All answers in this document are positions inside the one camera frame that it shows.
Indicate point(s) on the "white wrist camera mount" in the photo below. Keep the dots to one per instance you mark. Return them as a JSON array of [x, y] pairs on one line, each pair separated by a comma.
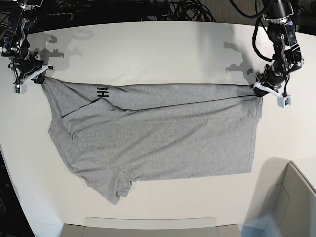
[[20, 85], [282, 100]]

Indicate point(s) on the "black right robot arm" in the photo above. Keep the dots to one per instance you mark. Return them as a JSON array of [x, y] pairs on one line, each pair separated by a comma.
[[23, 15]]

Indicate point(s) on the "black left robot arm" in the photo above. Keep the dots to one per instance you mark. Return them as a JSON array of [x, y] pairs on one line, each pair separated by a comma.
[[287, 56]]

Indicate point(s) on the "beige chair back bottom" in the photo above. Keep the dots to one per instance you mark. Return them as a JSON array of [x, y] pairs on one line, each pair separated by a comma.
[[110, 227]]

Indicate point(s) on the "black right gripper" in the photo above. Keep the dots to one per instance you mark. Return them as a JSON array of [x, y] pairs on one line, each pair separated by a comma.
[[25, 66]]

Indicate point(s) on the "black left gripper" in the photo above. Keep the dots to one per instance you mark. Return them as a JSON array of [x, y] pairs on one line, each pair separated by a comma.
[[269, 78]]

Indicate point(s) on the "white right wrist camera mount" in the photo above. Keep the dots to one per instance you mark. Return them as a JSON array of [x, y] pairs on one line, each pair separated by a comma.
[[20, 85]]

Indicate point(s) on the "beige partition panel right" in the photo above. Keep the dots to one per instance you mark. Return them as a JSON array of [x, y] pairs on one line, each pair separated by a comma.
[[289, 209]]

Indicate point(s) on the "grey T-shirt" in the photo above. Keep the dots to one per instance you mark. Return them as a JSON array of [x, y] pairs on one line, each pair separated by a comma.
[[113, 136]]

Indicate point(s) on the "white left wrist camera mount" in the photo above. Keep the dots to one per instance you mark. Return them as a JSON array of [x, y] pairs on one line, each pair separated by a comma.
[[282, 100]]

